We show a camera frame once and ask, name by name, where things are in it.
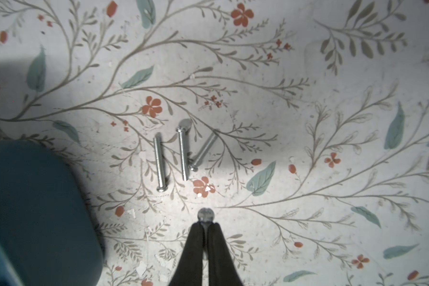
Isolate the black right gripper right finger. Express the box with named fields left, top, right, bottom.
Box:
left=206, top=223, right=243, bottom=286

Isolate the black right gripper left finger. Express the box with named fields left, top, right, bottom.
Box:
left=169, top=222, right=204, bottom=286

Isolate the silver screw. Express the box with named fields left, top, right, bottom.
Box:
left=197, top=208, right=215, bottom=224
left=189, top=131, right=218, bottom=172
left=153, top=134, right=168, bottom=193
left=176, top=126, right=189, bottom=181

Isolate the teal plastic tray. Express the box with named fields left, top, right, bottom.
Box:
left=0, top=141, right=103, bottom=286

